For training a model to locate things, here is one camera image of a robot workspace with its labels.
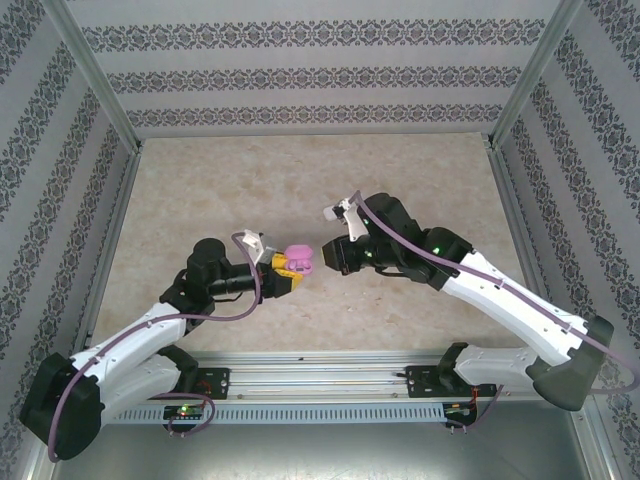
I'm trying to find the aluminium frame post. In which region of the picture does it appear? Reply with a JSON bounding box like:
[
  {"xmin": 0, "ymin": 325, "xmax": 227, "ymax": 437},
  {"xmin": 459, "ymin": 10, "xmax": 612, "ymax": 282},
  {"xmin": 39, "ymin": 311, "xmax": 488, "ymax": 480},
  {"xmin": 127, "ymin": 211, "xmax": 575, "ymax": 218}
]
[
  {"xmin": 489, "ymin": 0, "xmax": 587, "ymax": 150},
  {"xmin": 42, "ymin": 0, "xmax": 145, "ymax": 151}
]

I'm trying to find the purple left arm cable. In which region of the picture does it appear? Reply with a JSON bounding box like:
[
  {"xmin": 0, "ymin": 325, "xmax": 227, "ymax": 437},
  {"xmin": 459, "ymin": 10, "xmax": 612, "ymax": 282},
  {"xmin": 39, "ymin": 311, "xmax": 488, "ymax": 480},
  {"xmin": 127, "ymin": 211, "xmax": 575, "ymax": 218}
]
[{"xmin": 47, "ymin": 231, "xmax": 265, "ymax": 462}]

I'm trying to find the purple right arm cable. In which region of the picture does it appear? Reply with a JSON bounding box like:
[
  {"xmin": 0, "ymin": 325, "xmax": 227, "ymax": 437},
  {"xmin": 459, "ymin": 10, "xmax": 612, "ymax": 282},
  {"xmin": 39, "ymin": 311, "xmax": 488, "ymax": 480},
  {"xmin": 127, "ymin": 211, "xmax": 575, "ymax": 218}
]
[{"xmin": 349, "ymin": 190, "xmax": 640, "ymax": 435}]

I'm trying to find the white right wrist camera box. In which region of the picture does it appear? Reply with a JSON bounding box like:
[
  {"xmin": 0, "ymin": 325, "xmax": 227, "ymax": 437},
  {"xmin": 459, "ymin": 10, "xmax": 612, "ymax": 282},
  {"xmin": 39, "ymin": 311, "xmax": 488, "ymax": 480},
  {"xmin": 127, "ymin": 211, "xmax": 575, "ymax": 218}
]
[{"xmin": 333, "ymin": 196, "xmax": 375, "ymax": 245}]

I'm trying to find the pink earbud charging case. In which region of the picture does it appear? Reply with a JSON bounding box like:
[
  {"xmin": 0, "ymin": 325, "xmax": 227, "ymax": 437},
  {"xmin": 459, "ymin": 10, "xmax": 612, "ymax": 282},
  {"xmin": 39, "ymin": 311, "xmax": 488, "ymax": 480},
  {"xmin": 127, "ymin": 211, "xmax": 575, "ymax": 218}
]
[{"xmin": 283, "ymin": 243, "xmax": 316, "ymax": 276}]

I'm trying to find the aluminium mounting rail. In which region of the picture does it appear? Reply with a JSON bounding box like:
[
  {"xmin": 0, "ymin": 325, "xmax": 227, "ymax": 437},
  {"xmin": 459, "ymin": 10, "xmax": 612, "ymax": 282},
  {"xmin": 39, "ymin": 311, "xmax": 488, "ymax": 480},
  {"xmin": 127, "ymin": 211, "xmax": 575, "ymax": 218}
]
[{"xmin": 49, "ymin": 349, "xmax": 599, "ymax": 401}]

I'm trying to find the white slotted cable duct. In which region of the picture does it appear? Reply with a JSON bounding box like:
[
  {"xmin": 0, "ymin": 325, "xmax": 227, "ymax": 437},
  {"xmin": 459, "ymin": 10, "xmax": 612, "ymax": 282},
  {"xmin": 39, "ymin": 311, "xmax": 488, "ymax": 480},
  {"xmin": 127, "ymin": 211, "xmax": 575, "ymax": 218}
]
[{"xmin": 99, "ymin": 403, "xmax": 447, "ymax": 424}]

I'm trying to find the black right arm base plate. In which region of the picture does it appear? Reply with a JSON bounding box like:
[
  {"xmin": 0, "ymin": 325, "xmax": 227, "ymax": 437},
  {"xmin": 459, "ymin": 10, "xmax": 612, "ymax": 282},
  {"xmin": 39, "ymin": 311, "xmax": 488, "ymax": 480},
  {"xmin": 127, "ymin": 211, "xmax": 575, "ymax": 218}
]
[{"xmin": 405, "ymin": 364, "xmax": 500, "ymax": 400}]

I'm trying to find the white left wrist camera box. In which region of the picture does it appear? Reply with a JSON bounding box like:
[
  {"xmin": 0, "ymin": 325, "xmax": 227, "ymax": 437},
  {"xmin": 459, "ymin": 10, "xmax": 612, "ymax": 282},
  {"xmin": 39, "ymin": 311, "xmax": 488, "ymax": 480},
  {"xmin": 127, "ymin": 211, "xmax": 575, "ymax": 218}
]
[{"xmin": 242, "ymin": 229, "xmax": 277, "ymax": 266}]

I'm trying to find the grey metal sheet panel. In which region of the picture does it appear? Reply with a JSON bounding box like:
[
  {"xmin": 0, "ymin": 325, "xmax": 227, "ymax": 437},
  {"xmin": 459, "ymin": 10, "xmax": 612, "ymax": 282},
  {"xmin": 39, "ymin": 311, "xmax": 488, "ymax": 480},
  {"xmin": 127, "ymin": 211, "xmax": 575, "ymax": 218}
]
[{"xmin": 19, "ymin": 422, "xmax": 619, "ymax": 480}]

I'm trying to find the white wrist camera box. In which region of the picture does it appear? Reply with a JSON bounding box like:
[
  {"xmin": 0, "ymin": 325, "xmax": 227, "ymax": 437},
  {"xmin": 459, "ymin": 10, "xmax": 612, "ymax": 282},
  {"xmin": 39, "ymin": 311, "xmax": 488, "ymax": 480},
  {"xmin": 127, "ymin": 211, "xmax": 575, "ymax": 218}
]
[
  {"xmin": 333, "ymin": 196, "xmax": 375, "ymax": 245},
  {"xmin": 242, "ymin": 229, "xmax": 277, "ymax": 266}
]

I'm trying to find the left small circuit board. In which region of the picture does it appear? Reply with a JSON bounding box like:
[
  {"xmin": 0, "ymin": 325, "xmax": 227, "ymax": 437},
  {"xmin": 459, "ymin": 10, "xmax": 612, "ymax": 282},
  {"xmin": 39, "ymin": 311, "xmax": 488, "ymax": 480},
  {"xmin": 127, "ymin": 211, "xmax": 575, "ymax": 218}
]
[{"xmin": 163, "ymin": 404, "xmax": 207, "ymax": 420}]

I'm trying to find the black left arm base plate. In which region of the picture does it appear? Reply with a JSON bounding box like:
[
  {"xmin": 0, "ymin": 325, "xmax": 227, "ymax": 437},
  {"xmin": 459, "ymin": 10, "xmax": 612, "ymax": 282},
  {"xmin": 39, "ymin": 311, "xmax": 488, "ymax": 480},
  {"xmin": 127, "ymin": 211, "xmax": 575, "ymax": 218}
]
[{"xmin": 149, "ymin": 367, "xmax": 232, "ymax": 401}]

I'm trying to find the aluminium side rail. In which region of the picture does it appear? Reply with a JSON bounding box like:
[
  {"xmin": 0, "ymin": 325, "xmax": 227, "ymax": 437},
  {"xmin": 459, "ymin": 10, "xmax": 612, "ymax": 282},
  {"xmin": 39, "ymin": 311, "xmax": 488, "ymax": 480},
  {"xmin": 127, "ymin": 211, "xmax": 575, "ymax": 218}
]
[
  {"xmin": 487, "ymin": 144, "xmax": 571, "ymax": 361},
  {"xmin": 69, "ymin": 147, "xmax": 145, "ymax": 364}
]

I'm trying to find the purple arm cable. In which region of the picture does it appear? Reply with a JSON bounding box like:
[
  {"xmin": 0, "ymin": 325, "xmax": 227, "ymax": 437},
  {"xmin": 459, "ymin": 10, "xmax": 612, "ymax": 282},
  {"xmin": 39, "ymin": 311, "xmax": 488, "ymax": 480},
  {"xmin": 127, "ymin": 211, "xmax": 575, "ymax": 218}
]
[
  {"xmin": 349, "ymin": 190, "xmax": 640, "ymax": 435},
  {"xmin": 47, "ymin": 231, "xmax": 265, "ymax": 462}
]

